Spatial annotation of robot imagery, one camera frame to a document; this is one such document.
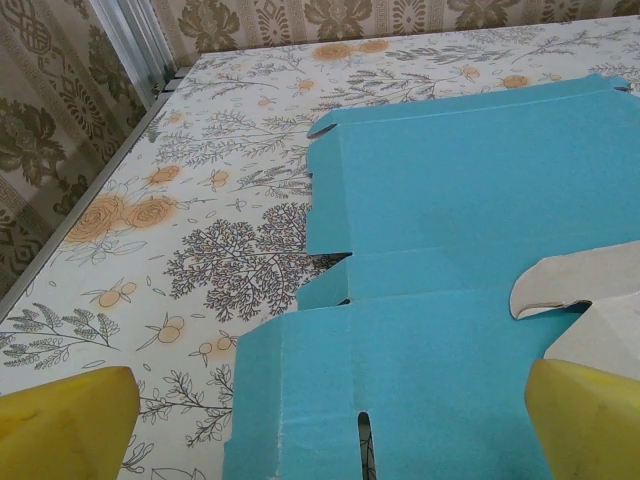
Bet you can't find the blue paper box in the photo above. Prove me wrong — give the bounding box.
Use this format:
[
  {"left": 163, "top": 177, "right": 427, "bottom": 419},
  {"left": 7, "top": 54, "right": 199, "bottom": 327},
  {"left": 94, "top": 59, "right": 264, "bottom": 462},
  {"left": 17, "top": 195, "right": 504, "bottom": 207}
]
[{"left": 223, "top": 73, "right": 640, "bottom": 480}]

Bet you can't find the aluminium frame post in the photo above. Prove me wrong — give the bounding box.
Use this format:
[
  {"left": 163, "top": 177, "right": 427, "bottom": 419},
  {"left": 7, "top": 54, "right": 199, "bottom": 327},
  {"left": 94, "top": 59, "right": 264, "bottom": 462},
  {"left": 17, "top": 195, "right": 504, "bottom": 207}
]
[{"left": 89, "top": 0, "right": 176, "bottom": 109}]

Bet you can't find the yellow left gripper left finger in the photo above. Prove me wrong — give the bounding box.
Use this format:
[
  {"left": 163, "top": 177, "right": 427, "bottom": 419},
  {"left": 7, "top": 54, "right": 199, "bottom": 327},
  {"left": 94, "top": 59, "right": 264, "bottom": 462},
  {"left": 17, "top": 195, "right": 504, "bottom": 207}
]
[{"left": 0, "top": 366, "right": 140, "bottom": 480}]

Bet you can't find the aluminium table side rail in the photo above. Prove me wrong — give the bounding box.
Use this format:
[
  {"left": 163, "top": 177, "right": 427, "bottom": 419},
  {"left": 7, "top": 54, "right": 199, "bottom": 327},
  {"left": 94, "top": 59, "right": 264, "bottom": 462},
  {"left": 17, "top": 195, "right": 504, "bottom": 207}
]
[{"left": 0, "top": 67, "right": 189, "bottom": 324}]

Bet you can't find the white paper box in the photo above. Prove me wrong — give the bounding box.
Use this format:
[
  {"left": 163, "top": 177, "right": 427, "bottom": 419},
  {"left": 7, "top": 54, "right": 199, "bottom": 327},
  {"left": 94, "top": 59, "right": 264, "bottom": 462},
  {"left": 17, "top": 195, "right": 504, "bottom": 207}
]
[{"left": 508, "top": 243, "right": 640, "bottom": 389}]

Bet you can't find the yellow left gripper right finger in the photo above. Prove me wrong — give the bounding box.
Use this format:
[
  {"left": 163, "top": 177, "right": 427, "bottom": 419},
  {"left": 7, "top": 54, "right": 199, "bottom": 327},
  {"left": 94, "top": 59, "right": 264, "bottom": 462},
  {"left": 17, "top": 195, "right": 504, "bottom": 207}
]
[{"left": 524, "top": 358, "right": 640, "bottom": 480}]

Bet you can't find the floral tablecloth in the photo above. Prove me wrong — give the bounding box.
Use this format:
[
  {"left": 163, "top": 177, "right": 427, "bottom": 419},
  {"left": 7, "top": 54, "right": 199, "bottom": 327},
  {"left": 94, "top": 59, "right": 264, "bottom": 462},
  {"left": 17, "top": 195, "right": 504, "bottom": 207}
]
[{"left": 0, "top": 14, "right": 640, "bottom": 480}]

